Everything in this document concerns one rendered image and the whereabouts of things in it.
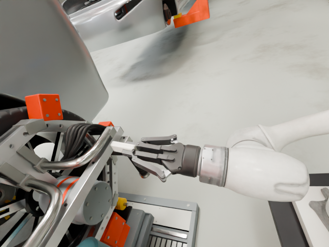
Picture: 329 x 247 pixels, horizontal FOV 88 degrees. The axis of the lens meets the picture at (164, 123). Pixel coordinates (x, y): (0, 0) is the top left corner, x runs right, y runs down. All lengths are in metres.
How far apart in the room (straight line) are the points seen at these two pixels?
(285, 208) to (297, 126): 0.63
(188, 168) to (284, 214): 0.76
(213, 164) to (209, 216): 1.03
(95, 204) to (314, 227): 0.89
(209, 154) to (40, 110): 0.53
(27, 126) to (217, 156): 0.53
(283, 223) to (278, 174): 0.70
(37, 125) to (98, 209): 0.32
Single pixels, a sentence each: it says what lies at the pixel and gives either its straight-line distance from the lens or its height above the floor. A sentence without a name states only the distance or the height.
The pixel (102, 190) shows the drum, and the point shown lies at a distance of 0.63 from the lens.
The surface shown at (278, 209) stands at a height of 0.30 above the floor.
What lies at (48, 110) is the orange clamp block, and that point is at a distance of 0.67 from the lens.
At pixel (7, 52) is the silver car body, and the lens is 1.07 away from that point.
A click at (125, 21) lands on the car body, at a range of 2.83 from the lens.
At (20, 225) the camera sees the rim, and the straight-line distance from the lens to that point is 0.80.
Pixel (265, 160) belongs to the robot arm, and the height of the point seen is 0.98.
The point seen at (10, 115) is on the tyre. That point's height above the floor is 1.14.
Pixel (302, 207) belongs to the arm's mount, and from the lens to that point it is 1.07.
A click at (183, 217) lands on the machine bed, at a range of 1.34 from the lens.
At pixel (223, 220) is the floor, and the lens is 1.38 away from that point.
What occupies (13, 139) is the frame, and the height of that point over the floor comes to 1.11.
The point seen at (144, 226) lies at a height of 0.15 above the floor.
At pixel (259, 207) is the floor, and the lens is 1.42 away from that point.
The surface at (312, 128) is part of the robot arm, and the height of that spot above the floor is 0.93.
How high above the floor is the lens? 1.30
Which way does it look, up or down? 38 degrees down
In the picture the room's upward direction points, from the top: 23 degrees counter-clockwise
